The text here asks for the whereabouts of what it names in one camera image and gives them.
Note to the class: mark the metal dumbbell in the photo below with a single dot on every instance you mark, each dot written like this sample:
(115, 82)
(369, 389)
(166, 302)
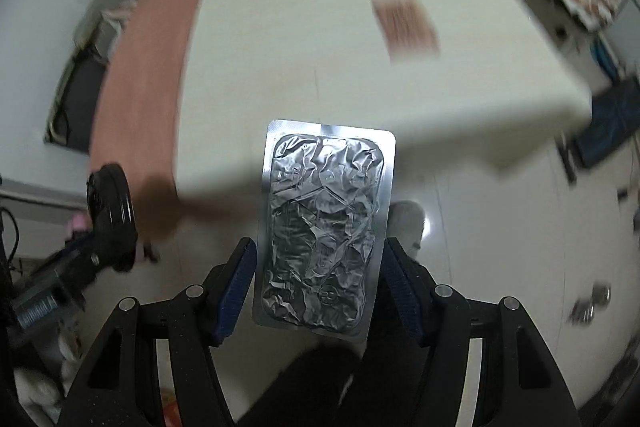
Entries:
(592, 304)

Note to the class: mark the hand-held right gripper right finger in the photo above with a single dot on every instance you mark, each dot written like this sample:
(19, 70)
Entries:
(400, 287)

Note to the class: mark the striped cream tablecloth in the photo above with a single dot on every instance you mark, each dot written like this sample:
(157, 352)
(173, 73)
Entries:
(350, 57)

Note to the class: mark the pink tablecloth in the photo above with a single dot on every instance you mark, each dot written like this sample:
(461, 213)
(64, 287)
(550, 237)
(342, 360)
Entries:
(140, 97)

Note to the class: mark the blue item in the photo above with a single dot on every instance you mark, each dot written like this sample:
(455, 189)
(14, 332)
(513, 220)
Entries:
(602, 57)

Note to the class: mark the brown card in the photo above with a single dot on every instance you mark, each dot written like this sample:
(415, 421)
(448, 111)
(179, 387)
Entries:
(405, 24)

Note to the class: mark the person's left forearm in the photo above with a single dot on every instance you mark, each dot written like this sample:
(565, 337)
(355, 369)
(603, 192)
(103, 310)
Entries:
(37, 387)

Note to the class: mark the black round lid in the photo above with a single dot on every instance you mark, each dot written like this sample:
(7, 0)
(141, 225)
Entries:
(107, 192)

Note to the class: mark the grey slipper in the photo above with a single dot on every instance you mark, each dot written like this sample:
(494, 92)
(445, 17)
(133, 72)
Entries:
(407, 224)

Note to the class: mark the person's legs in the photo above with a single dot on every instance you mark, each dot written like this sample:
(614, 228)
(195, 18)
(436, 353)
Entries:
(310, 387)

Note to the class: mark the black blue exercise board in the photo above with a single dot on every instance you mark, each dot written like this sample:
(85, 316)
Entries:
(610, 122)

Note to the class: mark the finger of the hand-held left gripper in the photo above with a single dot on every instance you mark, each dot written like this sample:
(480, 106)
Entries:
(75, 249)
(117, 242)

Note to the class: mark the silver foil blister pack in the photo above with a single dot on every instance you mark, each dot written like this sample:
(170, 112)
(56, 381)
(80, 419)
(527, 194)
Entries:
(325, 227)

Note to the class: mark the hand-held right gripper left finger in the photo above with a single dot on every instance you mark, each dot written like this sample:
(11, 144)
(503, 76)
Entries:
(235, 287)

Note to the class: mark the pink stool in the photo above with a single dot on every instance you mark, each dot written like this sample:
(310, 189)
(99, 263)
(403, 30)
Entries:
(77, 224)

